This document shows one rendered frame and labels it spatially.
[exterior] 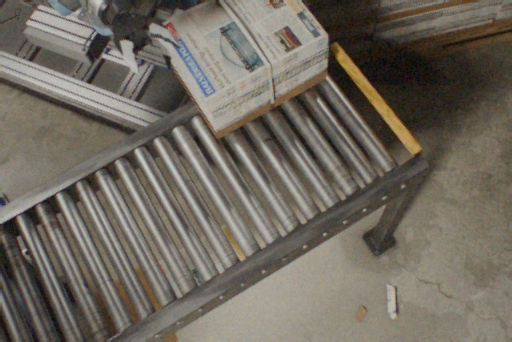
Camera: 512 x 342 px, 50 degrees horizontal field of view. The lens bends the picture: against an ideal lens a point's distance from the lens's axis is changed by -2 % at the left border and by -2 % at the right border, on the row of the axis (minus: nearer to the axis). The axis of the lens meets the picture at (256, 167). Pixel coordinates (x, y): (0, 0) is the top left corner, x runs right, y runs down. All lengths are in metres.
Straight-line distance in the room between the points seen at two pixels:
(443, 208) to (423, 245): 0.19
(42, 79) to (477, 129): 1.94
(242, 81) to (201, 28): 0.20
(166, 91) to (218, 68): 0.99
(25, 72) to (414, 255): 1.86
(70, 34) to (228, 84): 0.78
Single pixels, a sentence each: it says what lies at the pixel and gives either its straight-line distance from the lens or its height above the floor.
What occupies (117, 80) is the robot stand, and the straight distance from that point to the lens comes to 2.53.
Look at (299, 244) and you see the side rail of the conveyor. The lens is 1.50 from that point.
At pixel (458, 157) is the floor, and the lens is 2.55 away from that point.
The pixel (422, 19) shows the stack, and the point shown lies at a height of 0.33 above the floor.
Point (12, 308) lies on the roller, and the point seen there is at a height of 0.80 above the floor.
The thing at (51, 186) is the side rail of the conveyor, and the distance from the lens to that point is 1.71.
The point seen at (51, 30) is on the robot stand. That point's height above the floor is 0.74.
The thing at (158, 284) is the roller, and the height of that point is 0.80.
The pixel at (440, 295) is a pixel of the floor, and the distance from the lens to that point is 2.35.
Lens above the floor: 2.25
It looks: 67 degrees down
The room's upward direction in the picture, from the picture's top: 10 degrees counter-clockwise
